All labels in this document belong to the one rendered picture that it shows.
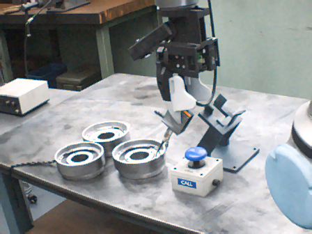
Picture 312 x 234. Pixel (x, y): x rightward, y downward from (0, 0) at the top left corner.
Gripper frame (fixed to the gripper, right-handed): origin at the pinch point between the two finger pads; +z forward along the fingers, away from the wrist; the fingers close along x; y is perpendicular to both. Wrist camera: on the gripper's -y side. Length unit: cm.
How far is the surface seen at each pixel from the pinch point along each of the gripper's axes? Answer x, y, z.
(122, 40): 152, -159, 38
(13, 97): 21, -88, 17
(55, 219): -3, -44, 38
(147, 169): -4.5, -5.6, 10.8
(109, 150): -1.2, -18.7, 11.3
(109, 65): 105, -124, 37
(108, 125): 6.1, -25.7, 9.7
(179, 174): -5.5, 2.8, 9.1
